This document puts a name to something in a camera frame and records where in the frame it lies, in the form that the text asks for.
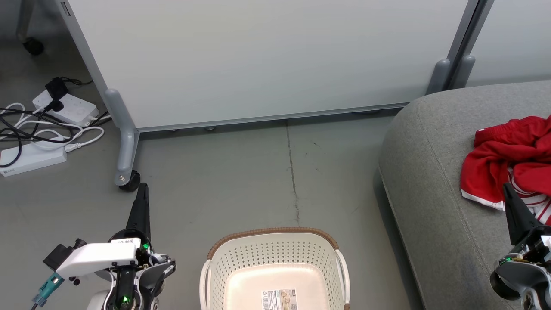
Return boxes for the white power strip with buttons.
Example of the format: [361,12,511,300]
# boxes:
[32,90,99,127]

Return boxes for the grey partition post with foot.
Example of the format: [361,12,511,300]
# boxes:
[425,0,495,96]

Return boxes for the black caster wheel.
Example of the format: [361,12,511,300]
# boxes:
[23,37,44,56]
[118,170,141,192]

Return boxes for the white power cable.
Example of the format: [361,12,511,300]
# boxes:
[0,102,105,154]

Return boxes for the grey metal leg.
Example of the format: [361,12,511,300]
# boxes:
[16,0,36,41]

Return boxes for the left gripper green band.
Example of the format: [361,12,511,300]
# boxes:
[109,183,176,298]

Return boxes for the printed label sticker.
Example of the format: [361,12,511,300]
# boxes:
[261,289,298,310]

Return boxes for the black and white cables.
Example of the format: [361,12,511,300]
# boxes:
[0,105,112,168]

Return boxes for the black power adapter plug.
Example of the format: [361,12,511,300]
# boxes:
[45,77,69,100]

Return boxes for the grey sofa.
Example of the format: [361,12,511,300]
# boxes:
[379,81,551,310]

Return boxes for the teal cable connector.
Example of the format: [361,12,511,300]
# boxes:
[31,273,65,307]

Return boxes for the grey partition leg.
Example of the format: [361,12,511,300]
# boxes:
[105,88,140,186]

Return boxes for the white partition panel behind sofa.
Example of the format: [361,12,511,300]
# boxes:
[467,0,551,87]

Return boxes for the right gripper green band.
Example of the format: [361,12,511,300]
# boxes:
[498,183,551,265]

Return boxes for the long white power strip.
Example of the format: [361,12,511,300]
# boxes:
[0,142,68,177]

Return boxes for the large white partition panel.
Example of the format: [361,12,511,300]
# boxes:
[55,0,470,132]

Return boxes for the white perforated laundry basket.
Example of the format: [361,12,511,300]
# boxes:
[199,227,351,310]

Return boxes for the red and white clothing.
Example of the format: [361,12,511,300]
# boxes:
[460,115,551,226]

